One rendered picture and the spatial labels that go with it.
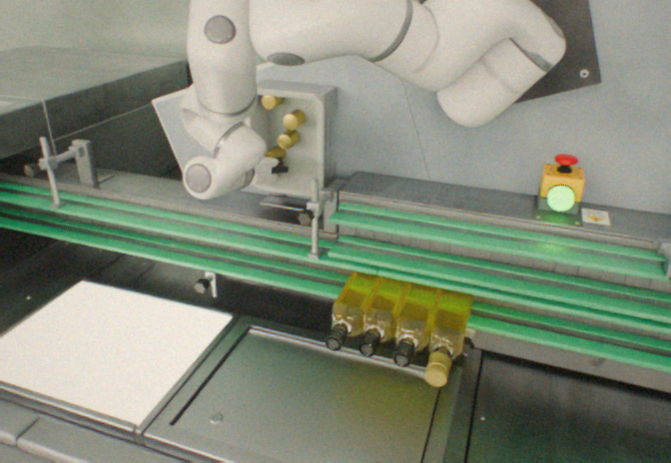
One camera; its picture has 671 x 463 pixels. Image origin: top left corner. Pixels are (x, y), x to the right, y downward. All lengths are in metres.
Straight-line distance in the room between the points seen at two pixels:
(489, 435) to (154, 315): 0.71
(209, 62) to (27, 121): 0.98
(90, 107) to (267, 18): 1.21
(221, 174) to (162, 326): 0.42
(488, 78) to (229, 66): 0.33
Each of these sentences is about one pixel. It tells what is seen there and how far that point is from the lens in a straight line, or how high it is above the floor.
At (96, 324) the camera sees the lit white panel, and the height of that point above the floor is 1.12.
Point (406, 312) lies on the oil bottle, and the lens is 0.97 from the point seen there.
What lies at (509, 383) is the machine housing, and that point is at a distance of 1.16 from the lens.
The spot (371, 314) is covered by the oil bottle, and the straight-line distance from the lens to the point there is 0.95.
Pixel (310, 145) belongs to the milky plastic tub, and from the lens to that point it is 1.20.
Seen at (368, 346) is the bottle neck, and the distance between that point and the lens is 0.94.
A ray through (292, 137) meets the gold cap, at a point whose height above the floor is 0.81.
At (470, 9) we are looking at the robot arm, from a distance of 0.67.
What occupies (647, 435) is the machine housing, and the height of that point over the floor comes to 0.99.
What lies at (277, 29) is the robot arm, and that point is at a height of 1.30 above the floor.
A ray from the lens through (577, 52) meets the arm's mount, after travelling 1.07.
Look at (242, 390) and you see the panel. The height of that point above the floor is 1.18.
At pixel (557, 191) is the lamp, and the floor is 0.85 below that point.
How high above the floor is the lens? 1.83
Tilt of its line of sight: 58 degrees down
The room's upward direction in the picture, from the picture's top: 140 degrees counter-clockwise
